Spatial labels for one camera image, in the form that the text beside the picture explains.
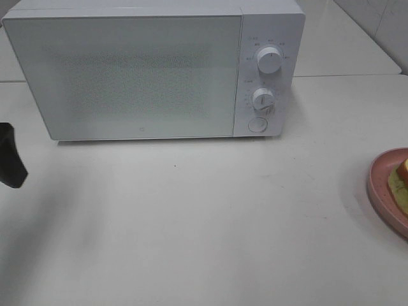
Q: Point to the white bread slice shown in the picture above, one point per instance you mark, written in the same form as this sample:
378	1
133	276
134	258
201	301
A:
402	172

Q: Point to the white timer knob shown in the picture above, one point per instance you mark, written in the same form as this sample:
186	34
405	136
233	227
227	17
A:
263	99

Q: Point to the pink round plate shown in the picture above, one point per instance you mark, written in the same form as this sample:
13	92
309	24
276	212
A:
379	192

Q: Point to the white microwave door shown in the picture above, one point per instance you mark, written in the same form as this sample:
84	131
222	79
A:
129	78

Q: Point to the upper white power knob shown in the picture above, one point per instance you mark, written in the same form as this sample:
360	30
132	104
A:
269	60

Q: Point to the round white door button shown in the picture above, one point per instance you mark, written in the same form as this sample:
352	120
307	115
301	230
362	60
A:
258	125

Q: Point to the white microwave oven body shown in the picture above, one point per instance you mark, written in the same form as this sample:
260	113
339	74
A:
263	24

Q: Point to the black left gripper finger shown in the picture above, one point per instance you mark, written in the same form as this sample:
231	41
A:
13	172

